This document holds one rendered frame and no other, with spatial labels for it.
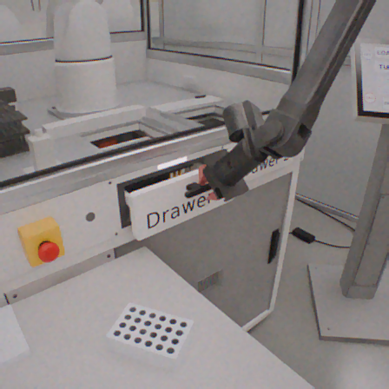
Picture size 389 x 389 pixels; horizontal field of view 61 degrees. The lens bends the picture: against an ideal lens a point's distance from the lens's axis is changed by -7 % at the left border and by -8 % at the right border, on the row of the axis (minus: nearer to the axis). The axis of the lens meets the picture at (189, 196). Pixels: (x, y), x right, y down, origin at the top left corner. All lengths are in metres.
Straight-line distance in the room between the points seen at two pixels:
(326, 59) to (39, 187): 0.55
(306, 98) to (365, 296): 1.40
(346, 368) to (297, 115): 1.23
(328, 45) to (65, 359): 0.69
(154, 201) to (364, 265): 1.22
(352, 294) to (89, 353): 1.44
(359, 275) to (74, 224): 1.38
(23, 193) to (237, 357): 0.47
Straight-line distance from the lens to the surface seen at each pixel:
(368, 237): 1.65
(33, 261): 0.70
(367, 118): 1.29
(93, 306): 0.71
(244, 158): 0.63
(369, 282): 1.83
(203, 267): 1.09
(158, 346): 0.59
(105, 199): 0.75
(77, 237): 0.76
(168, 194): 0.75
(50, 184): 0.68
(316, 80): 0.63
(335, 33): 0.66
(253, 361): 0.62
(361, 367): 1.66
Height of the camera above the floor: 1.26
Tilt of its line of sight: 29 degrees down
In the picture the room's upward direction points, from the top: straight up
